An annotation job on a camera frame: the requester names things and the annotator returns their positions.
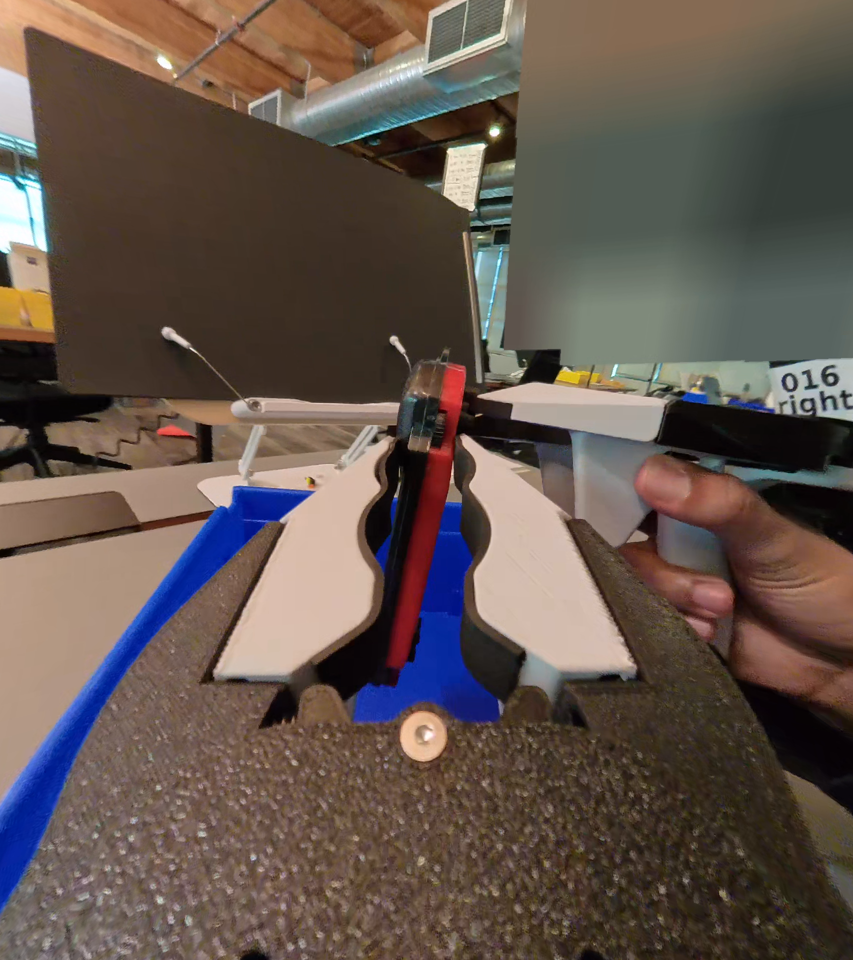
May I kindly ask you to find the white carton box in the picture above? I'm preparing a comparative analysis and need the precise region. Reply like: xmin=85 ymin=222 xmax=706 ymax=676
xmin=8 ymin=241 xmax=51 ymax=294

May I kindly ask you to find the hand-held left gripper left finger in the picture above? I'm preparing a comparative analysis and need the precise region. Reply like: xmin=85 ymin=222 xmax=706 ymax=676
xmin=212 ymin=437 xmax=398 ymax=702

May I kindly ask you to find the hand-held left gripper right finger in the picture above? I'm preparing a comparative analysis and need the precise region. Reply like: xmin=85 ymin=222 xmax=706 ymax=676
xmin=455 ymin=435 xmax=639 ymax=705

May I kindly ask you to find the large black board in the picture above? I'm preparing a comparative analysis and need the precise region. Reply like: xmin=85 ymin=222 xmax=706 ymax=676
xmin=23 ymin=27 xmax=484 ymax=402

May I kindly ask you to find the red handheld game toy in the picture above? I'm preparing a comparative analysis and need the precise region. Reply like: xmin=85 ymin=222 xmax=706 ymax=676
xmin=377 ymin=348 xmax=469 ymax=687

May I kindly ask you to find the silver ventilation duct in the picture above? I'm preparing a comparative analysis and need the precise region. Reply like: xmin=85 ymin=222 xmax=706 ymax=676
xmin=287 ymin=41 xmax=521 ymax=147

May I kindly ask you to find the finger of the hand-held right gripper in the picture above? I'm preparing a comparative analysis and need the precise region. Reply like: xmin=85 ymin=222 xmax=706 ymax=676
xmin=481 ymin=381 xmax=673 ymax=547
xmin=462 ymin=405 xmax=575 ymax=520

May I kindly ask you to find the person's right forearm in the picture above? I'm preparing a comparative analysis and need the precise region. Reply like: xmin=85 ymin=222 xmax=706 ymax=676
xmin=737 ymin=675 xmax=853 ymax=860

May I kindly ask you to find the dark desk flap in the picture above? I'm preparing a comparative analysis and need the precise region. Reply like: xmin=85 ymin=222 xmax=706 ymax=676
xmin=0 ymin=491 xmax=137 ymax=558

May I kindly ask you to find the white vent grille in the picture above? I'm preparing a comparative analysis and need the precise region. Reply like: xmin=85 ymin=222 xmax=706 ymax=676
xmin=424 ymin=0 xmax=527 ymax=74

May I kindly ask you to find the blue plastic bin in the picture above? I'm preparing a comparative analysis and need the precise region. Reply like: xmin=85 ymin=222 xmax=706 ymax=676
xmin=0 ymin=483 xmax=503 ymax=960

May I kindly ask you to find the black office chair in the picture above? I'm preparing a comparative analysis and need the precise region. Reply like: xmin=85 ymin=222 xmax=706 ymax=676
xmin=0 ymin=352 xmax=134 ymax=490

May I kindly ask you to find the white paper wall list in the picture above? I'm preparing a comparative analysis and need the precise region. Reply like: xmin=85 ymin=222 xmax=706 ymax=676
xmin=441 ymin=142 xmax=488 ymax=213

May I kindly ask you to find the person's right hand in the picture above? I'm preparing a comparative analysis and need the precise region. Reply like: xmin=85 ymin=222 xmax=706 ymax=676
xmin=621 ymin=453 xmax=853 ymax=759

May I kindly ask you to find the white laptop stand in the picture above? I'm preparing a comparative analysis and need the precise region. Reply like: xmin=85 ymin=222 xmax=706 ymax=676
xmin=196 ymin=396 xmax=405 ymax=500

